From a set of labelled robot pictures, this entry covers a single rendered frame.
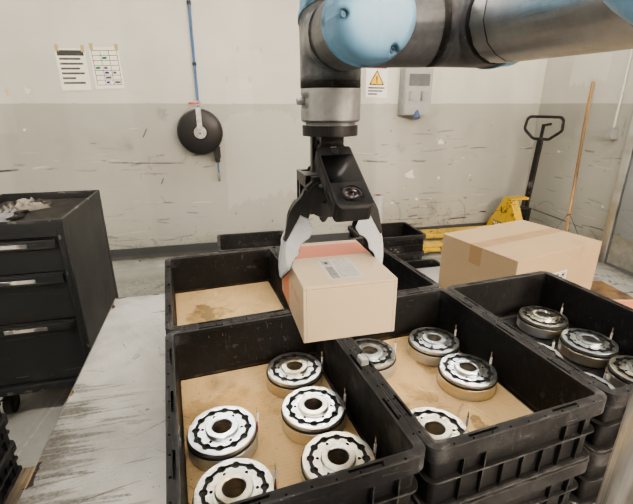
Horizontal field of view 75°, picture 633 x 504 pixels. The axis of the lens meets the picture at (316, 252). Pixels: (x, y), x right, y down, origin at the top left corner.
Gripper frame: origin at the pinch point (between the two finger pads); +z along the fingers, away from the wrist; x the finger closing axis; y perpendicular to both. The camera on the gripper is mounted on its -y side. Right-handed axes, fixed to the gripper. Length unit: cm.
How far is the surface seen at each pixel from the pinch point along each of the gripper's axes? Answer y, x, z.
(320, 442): -5.3, 3.2, 23.8
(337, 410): 0.3, -1.0, 23.7
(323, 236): 327, -86, 100
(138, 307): 79, 42, 39
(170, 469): -12.1, 22.6, 16.7
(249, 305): 46, 9, 26
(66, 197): 182, 89, 21
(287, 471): -6.6, 8.4, 26.7
